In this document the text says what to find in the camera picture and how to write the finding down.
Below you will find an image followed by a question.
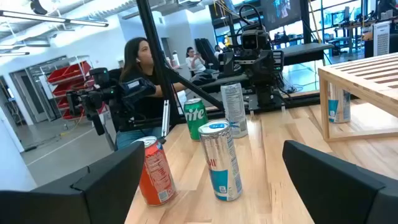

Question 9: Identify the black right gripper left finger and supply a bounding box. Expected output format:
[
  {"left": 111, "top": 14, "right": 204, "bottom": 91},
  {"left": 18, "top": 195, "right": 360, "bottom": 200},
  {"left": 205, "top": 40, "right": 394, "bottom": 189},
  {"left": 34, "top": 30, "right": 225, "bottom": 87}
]
[{"left": 0, "top": 141, "right": 146, "bottom": 224}]

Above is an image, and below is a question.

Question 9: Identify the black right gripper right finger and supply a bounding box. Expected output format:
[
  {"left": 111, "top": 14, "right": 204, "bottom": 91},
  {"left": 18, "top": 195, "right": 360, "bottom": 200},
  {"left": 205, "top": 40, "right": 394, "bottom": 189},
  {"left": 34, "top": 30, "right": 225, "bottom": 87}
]
[{"left": 282, "top": 139, "right": 398, "bottom": 224}]

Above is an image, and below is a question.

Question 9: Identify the white Celsius drink can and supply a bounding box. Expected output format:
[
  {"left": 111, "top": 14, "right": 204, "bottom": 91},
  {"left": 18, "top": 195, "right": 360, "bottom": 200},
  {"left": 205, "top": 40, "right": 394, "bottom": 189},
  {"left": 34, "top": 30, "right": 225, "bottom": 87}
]
[{"left": 220, "top": 82, "right": 249, "bottom": 139}]

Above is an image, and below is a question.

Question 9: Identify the green Sprite soda can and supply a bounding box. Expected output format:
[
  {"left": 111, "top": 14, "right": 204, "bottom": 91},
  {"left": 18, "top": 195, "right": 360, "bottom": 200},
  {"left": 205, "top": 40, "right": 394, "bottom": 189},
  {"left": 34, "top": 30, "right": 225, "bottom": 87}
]
[{"left": 183, "top": 98, "right": 209, "bottom": 141}]

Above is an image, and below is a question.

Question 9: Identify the red Fanta soda can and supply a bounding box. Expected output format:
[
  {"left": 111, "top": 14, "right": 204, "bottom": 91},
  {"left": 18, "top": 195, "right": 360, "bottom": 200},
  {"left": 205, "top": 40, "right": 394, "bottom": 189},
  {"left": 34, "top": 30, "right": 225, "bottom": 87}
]
[{"left": 132, "top": 136, "right": 177, "bottom": 207}]

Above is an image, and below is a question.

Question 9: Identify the blue silver Red Bull can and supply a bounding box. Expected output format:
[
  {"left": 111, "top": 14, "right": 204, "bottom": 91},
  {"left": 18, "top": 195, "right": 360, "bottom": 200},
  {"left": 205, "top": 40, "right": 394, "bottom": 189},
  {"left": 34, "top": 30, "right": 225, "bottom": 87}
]
[
  {"left": 328, "top": 83, "right": 351, "bottom": 124},
  {"left": 198, "top": 119, "right": 243, "bottom": 202}
]

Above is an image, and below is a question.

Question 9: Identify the wooden slatted shelf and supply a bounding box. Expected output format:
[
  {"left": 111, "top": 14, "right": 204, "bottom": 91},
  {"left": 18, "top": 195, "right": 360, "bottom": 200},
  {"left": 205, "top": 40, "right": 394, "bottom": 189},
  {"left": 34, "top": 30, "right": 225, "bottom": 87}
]
[{"left": 317, "top": 52, "right": 398, "bottom": 143}]

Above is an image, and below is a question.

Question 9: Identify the white perforated case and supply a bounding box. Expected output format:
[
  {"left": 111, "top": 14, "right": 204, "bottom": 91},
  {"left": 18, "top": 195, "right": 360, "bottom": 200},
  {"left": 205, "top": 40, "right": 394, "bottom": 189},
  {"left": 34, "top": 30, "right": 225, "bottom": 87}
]
[{"left": 372, "top": 21, "right": 391, "bottom": 57}]

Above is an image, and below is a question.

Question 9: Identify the red storage bin rack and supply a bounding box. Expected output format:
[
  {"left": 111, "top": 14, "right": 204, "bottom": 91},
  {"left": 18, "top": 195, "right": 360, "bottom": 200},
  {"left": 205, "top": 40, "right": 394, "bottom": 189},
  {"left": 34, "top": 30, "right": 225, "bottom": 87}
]
[{"left": 39, "top": 55, "right": 106, "bottom": 122}]

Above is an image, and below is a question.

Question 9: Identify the long ceiling light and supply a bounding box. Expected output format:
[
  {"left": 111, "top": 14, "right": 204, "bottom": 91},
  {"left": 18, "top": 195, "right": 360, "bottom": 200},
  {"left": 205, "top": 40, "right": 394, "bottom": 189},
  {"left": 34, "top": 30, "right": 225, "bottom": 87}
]
[{"left": 0, "top": 9, "right": 109, "bottom": 28}]

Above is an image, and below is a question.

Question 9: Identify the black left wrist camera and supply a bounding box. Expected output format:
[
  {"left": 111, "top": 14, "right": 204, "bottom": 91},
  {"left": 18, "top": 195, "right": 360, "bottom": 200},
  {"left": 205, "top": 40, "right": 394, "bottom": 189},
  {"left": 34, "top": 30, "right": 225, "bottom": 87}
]
[{"left": 241, "top": 29, "right": 269, "bottom": 51}]

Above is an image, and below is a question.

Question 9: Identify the large wall monitor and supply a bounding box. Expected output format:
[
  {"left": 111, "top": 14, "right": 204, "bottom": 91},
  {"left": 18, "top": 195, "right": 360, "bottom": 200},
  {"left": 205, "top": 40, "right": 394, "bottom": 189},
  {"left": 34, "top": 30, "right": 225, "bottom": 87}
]
[{"left": 260, "top": 0, "right": 302, "bottom": 32}]

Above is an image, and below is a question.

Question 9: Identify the black aluminium table frame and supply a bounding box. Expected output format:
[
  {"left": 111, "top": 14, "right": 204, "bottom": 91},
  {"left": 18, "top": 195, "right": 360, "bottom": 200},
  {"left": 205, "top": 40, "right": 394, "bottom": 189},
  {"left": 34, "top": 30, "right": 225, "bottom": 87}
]
[{"left": 119, "top": 0, "right": 321, "bottom": 133}]

